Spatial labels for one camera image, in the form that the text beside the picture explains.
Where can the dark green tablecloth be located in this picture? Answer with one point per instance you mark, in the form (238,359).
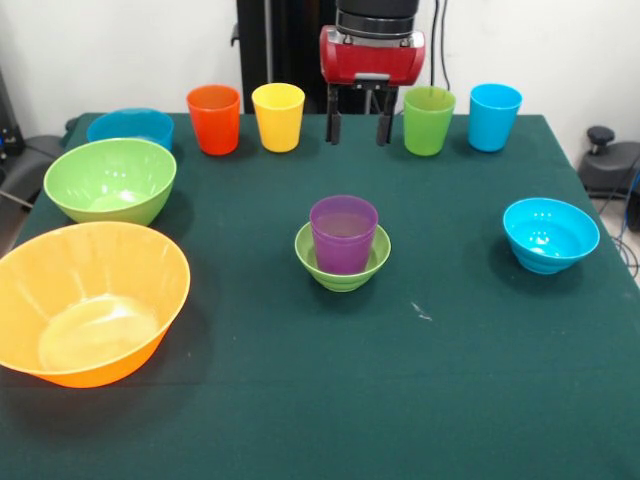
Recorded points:
(350,375)

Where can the purple cup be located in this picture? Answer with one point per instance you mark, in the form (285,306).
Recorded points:
(344,250)

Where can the red-orange cup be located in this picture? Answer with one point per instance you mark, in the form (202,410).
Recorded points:
(214,125)

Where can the blue cup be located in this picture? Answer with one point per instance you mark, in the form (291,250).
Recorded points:
(494,120)

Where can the small green bowl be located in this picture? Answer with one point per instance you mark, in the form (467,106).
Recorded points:
(342,282)

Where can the yellow cup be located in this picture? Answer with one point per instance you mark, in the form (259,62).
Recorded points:
(278,125)

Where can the large orange bowl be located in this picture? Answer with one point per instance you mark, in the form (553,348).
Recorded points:
(90,310)

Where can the grey floor base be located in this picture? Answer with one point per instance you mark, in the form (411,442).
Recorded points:
(30,165)

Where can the large blue bowl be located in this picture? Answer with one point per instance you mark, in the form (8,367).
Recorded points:
(130,125)

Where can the grey base with black knob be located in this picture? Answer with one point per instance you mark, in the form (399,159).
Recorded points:
(607,170)

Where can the large green bowl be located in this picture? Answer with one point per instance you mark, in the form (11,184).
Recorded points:
(110,180)

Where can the small cyan bowl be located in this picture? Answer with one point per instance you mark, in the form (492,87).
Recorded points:
(550,235)

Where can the green cup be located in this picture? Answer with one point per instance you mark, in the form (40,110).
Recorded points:
(430,125)

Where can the black equipment box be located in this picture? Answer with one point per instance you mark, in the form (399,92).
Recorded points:
(9,125)

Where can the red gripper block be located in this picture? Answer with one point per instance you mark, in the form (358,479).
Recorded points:
(372,60)

